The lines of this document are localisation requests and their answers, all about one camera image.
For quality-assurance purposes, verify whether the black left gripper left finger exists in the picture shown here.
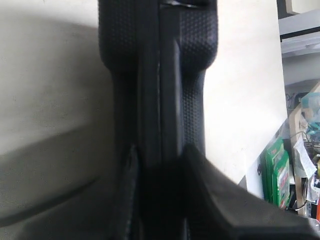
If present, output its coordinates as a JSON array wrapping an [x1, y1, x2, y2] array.
[[105, 145, 140, 240]]

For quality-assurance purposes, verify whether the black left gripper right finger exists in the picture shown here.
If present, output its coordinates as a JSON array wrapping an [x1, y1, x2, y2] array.
[[181, 144, 320, 240]]

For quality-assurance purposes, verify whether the black plastic carry case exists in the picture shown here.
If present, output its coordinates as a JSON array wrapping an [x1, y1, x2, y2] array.
[[98, 0, 218, 174]]

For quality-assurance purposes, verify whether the cardboard box with clutter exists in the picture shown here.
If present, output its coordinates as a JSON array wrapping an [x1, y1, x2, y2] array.
[[286, 81, 320, 219]]

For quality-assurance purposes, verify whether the green packaged item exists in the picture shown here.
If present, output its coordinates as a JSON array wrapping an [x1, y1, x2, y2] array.
[[263, 137, 291, 209]]

